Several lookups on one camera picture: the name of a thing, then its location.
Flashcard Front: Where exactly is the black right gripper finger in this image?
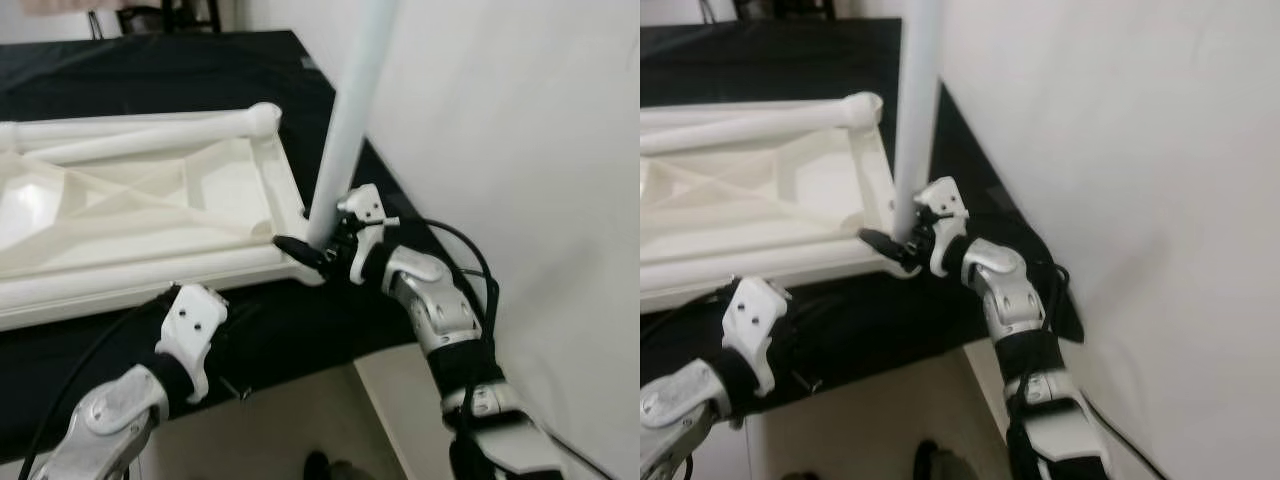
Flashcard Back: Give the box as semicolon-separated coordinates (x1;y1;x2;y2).
857;227;912;264
273;234;332;270

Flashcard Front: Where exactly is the white plastic children table top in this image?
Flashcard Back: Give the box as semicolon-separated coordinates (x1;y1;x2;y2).
640;91;922;314
0;102;327;332

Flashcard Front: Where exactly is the robot right leg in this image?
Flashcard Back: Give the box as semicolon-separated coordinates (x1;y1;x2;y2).
303;448;379;480
910;438;989;480

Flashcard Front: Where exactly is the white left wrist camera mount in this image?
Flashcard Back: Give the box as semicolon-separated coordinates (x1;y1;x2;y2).
721;277;792;397
159;284;230;404

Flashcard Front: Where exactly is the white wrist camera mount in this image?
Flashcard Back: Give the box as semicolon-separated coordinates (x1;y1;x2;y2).
159;284;230;404
337;184;402;282
914;176;972;279
721;277;792;397

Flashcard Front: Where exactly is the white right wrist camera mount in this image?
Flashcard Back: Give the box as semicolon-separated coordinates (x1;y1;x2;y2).
914;176;972;279
337;184;402;282

